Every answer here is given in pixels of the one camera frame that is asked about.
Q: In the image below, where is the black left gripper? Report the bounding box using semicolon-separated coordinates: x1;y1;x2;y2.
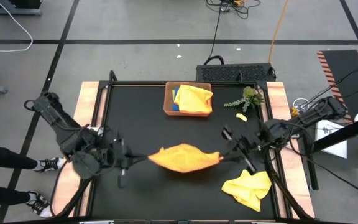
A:
112;130;150;189

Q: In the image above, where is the black cable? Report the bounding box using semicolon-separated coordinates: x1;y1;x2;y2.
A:
303;57;358;106
206;0;262;65
303;155;358;200

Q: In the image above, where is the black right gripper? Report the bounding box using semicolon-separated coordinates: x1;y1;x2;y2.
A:
221;124;262;174

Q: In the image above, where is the white paper sheet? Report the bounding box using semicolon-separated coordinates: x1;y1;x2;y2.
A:
314;119;347;159

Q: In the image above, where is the grey desk base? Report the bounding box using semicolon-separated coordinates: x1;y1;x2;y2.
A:
0;0;43;16

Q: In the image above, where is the black computer case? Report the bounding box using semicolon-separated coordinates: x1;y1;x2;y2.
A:
196;55;277;82

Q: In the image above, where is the yellow microfiber towel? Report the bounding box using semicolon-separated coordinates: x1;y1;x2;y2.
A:
221;169;272;213

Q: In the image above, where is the blue microfiber towel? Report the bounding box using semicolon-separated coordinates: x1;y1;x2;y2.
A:
172;86;181;112

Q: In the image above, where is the white cable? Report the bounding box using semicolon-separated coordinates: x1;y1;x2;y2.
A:
292;98;311;115
0;0;34;53

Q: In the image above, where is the orange microfiber towel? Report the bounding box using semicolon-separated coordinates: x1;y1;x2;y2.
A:
147;142;224;174
174;83;214;114

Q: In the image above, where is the black hazard-striped mat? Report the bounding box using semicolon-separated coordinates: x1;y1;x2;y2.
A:
317;49;358;124

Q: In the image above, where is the yellow cable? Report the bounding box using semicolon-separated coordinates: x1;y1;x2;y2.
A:
268;0;289;65

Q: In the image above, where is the artificial green plant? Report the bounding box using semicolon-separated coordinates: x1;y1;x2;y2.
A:
223;86;265;113

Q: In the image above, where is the black metal beam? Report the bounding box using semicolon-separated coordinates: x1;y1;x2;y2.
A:
305;119;358;155

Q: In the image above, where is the orange plastic tray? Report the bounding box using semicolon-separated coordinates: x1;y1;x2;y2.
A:
163;81;213;118

